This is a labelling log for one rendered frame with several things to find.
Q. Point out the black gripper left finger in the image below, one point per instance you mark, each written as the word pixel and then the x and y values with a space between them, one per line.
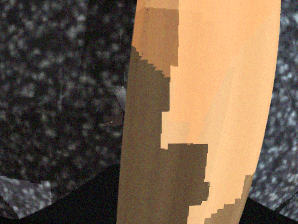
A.
pixel 93 203

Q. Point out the brown wooden board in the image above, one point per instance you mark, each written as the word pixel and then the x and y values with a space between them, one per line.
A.
pixel 201 75

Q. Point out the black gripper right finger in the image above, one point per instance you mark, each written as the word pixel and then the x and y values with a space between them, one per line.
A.
pixel 255 213

